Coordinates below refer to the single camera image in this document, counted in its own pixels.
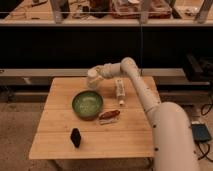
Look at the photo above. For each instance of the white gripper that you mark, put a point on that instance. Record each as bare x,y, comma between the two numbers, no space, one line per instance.
105,72

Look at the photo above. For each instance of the white ceramic cup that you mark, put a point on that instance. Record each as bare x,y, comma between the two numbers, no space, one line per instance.
93,78

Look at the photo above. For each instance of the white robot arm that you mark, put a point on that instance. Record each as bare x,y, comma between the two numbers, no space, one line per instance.
174,147

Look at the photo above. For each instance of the black eraser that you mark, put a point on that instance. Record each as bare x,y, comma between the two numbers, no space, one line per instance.
75,137

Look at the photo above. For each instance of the white tube with cap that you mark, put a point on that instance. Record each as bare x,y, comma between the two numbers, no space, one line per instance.
120,91

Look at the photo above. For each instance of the green bowl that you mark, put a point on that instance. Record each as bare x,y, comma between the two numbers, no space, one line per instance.
87,105

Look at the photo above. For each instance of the red-brown sausage toy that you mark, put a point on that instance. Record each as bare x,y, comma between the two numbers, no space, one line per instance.
109,115

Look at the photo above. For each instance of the wooden folding table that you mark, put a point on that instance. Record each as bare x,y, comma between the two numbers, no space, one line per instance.
129,137

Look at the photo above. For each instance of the red tray on shelf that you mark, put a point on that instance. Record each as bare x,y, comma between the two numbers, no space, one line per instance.
131,9

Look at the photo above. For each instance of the long metal workbench shelf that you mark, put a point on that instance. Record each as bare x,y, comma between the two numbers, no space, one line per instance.
96,13

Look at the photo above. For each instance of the dark blue pedal box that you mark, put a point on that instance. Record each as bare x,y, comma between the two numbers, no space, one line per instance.
201,133

